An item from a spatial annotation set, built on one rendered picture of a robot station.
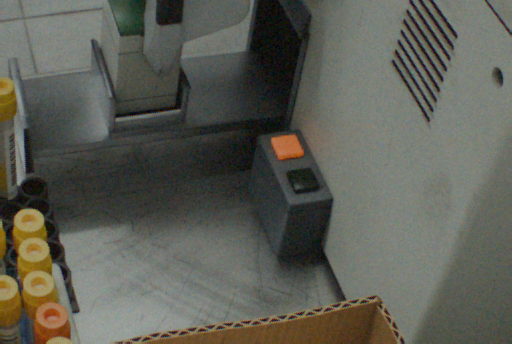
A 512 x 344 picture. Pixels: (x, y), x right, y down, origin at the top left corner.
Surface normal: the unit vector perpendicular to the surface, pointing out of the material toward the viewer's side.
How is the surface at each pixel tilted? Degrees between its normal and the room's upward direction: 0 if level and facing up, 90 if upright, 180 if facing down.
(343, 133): 90
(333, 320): 88
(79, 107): 0
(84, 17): 0
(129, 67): 90
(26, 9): 0
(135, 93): 90
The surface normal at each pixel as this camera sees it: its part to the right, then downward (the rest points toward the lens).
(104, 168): 0.13, -0.69
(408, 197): -0.94, 0.14
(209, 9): 0.33, 0.58
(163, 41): 0.29, 0.82
